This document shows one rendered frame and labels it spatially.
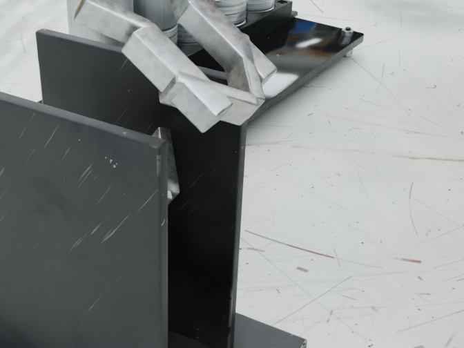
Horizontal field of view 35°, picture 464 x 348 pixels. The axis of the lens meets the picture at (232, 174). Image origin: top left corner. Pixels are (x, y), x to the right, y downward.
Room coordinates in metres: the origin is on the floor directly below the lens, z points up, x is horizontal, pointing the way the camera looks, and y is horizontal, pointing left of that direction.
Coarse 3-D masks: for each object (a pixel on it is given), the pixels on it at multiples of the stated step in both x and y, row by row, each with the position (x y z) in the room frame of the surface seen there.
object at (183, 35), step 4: (212, 0) 0.31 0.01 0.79; (180, 28) 0.30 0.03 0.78; (180, 32) 0.30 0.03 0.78; (184, 32) 0.30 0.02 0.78; (180, 36) 0.30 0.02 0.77; (184, 36) 0.30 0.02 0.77; (188, 36) 0.30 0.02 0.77; (180, 40) 0.30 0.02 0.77; (184, 40) 0.30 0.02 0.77; (188, 40) 0.30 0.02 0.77; (192, 40) 0.30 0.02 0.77; (180, 44) 0.30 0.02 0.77; (184, 44) 0.30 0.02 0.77; (188, 44) 0.30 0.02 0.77; (192, 44) 0.30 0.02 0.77; (196, 44) 0.30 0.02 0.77
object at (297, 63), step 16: (272, 32) 0.35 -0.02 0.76; (288, 32) 0.35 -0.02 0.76; (304, 32) 0.35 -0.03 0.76; (320, 32) 0.35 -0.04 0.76; (336, 32) 0.35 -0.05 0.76; (272, 48) 0.33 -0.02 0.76; (288, 48) 0.33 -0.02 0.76; (304, 48) 0.33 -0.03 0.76; (320, 48) 0.33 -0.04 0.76; (336, 48) 0.33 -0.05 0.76; (352, 48) 0.34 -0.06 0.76; (288, 64) 0.31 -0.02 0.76; (304, 64) 0.31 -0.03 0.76; (320, 64) 0.31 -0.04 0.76; (272, 80) 0.29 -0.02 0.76; (288, 80) 0.29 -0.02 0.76; (304, 80) 0.29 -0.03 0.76; (272, 96) 0.27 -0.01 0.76; (256, 112) 0.26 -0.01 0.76
